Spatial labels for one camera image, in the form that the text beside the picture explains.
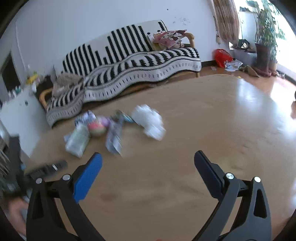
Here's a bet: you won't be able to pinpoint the brown plush blanket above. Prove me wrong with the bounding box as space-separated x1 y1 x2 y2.
52 72 83 97

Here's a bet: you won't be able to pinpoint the white plastic package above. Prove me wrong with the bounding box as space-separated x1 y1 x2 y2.
64 110 96 158

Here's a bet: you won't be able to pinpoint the person left hand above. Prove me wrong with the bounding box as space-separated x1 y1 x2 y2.
7 198 29 237

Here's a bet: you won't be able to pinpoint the green blue snack wrapper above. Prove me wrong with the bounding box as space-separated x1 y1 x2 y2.
115 110 135 123

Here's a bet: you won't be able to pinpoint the white cabinet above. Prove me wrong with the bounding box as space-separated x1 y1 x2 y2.
1 87 50 156

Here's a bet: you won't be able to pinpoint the scattered papers on floor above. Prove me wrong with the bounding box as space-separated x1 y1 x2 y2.
225 59 243 72

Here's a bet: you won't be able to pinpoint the purple pink tumbler toy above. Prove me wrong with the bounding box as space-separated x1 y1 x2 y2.
87 116 110 137

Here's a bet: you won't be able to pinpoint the wooden sofa frame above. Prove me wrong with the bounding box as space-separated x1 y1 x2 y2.
38 33 195 109

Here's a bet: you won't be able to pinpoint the brown curtain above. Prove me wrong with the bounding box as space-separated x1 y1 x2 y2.
207 0 239 47

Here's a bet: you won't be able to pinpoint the red plastic bag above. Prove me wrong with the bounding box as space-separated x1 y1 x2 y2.
214 49 233 69

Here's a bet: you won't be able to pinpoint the black white striped sofa blanket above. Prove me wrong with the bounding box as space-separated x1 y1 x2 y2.
46 20 202 126

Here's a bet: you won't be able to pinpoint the potted green plant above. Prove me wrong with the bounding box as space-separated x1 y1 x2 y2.
246 1 285 77

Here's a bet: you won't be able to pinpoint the white tissue paper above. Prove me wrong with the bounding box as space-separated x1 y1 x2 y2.
131 104 166 141

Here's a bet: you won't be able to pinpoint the pink cartoon cushion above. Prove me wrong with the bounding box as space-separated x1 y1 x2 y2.
152 30 187 50

